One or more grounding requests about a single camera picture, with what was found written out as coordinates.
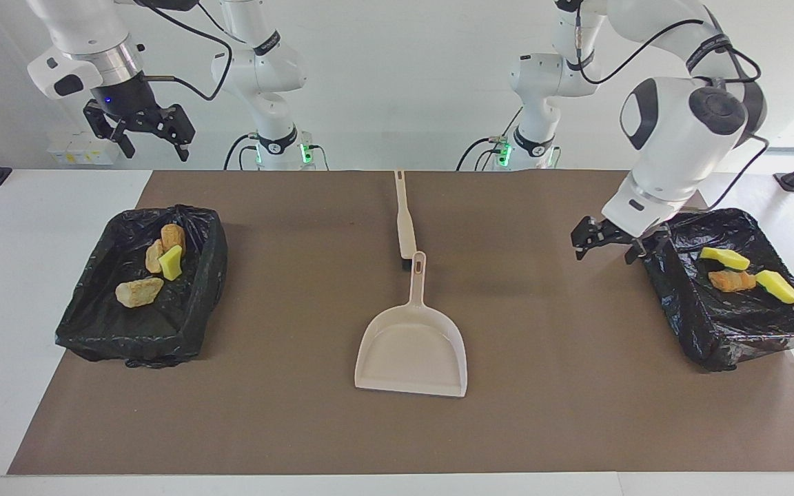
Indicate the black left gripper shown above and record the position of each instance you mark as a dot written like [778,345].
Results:
[621,233]

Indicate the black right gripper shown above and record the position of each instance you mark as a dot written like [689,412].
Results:
[128,100]

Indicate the notched yellow sponge piece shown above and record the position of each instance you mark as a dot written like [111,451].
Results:
[724,258]

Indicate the brown fried nugget toy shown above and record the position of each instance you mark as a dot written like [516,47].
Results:
[173,236]

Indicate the orange striped toy croissant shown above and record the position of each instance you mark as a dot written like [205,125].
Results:
[731,280]

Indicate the small orange toy croissant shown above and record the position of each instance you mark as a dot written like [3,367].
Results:
[154,256]

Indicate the large pale toy croissant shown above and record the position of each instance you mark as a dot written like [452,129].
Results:
[138,292]

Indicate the beige brush with black bristles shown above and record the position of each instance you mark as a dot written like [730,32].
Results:
[405,220]

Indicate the beige plastic dustpan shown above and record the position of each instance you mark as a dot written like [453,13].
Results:
[414,358]

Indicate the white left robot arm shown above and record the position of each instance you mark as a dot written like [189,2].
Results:
[679,138]

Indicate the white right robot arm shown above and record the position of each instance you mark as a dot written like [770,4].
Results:
[266,69]

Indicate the bin lined with black bag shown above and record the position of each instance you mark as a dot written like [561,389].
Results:
[728,324]
[142,324]

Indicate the brown table mat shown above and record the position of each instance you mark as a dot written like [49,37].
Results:
[576,427]

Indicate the white wall socket box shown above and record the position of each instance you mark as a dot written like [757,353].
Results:
[83,148]

